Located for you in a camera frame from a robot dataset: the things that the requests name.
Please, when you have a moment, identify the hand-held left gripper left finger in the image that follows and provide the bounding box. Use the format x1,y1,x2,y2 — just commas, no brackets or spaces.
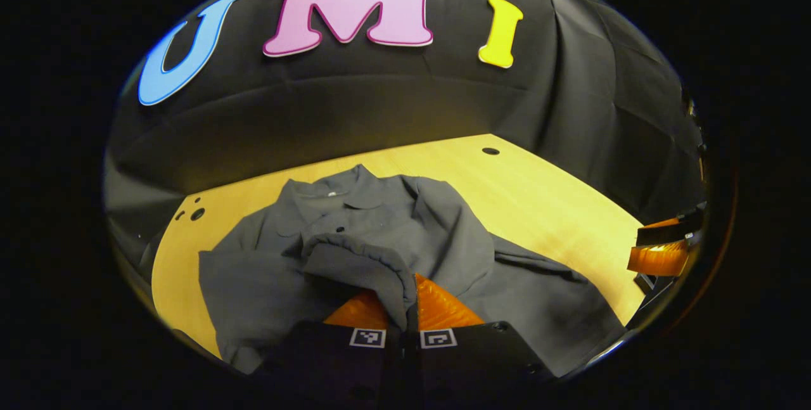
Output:
253,290,407,401

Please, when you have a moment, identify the grey long-sleeved shirt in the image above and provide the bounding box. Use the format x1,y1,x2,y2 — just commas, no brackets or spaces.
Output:
198,164,628,378

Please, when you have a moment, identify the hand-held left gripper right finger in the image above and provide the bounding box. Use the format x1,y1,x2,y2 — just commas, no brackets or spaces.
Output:
405,272,558,401

